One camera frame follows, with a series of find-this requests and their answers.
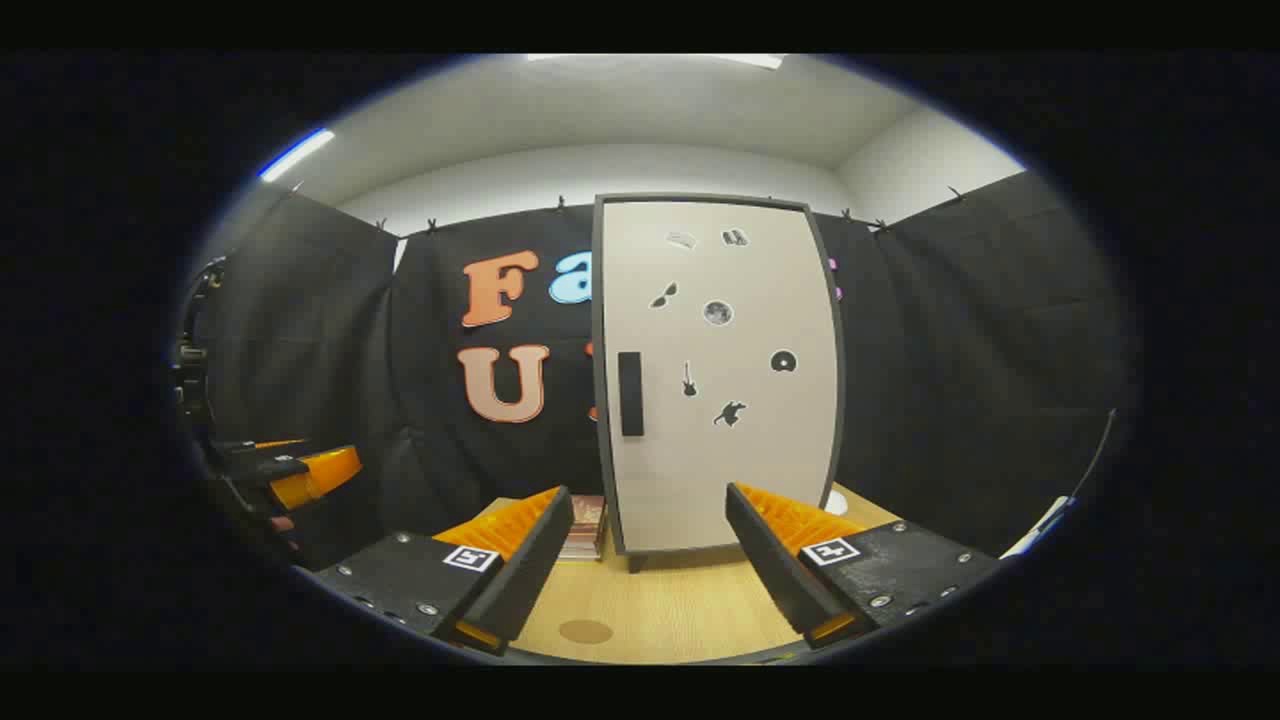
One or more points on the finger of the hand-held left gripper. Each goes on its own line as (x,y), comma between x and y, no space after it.
(320,475)
(260,462)

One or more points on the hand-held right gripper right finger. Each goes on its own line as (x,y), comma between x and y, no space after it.
(770,560)

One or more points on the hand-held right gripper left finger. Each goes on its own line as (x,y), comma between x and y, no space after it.
(530,570)

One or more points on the round cork coaster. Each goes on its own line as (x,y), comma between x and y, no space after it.
(585,631)

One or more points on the grey cabinet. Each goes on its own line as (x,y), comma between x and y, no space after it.
(636,562)

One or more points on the white-edged book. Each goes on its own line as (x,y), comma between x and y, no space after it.
(585,531)

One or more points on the brown cover book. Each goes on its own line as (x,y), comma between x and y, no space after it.
(590,508)

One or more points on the small white container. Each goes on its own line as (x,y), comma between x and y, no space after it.
(837,502)

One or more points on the black backdrop cloth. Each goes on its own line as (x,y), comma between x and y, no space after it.
(1000,350)

